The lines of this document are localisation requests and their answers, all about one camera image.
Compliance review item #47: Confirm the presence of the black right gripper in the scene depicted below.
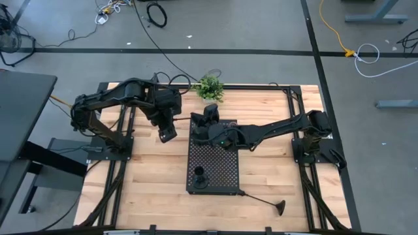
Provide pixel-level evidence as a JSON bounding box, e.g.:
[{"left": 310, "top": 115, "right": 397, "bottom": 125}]
[{"left": 190, "top": 103, "right": 220, "bottom": 144}]

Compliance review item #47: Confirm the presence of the short black candle holder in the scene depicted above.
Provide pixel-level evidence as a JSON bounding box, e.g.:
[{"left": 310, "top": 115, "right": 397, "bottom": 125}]
[{"left": 191, "top": 165, "right": 210, "bottom": 190}]

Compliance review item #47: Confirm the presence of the small green potted plant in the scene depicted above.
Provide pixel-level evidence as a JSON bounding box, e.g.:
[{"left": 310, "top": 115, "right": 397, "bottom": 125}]
[{"left": 191, "top": 74, "right": 226, "bottom": 104}]

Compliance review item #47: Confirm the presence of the black perforated metal riser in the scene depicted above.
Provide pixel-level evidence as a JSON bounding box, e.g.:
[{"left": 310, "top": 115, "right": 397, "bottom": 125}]
[{"left": 185, "top": 118, "right": 241, "bottom": 196}]

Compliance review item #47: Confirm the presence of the black desk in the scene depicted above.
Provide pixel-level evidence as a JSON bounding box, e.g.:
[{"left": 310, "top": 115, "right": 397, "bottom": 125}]
[{"left": 0, "top": 70, "right": 89, "bottom": 226}]

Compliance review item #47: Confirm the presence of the grey table foot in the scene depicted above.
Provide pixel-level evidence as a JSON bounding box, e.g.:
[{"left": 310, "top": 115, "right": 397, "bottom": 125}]
[{"left": 375, "top": 99, "right": 418, "bottom": 109}]

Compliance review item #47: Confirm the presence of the grey table leg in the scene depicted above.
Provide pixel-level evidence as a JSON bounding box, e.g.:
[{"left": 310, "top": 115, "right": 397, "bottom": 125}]
[{"left": 344, "top": 0, "right": 409, "bottom": 24}]

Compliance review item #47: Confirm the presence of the black aluminium table frame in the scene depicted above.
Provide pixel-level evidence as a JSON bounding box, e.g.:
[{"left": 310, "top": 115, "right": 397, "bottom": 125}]
[{"left": 73, "top": 81, "right": 352, "bottom": 235}]

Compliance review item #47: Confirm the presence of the long black cable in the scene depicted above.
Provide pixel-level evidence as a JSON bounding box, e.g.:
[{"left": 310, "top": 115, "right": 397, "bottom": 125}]
[{"left": 132, "top": 0, "right": 200, "bottom": 82}]

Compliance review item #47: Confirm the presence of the black coiled cable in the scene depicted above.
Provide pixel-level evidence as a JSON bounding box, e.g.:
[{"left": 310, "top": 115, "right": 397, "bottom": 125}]
[{"left": 146, "top": 1, "right": 168, "bottom": 29}]

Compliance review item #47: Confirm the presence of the white cable bundle power strip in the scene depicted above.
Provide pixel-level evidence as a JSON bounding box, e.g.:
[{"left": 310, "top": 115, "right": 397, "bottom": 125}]
[{"left": 94, "top": 0, "right": 133, "bottom": 25}]

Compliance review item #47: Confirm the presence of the yellow extension cable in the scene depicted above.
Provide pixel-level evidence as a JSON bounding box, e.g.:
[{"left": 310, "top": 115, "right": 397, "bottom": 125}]
[{"left": 319, "top": 0, "right": 357, "bottom": 58}]

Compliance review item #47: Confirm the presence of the white floor cable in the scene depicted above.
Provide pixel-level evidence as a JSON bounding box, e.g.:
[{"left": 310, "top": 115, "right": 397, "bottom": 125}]
[{"left": 354, "top": 43, "right": 418, "bottom": 78}]

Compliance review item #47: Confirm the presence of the black wire floor fan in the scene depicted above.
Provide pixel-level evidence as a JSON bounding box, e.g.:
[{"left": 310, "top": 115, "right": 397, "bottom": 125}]
[{"left": 0, "top": 3, "right": 37, "bottom": 68}]

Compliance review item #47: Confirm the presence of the black cable tangle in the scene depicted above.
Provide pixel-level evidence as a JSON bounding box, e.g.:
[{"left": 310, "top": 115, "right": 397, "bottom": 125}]
[{"left": 396, "top": 28, "right": 418, "bottom": 55}]

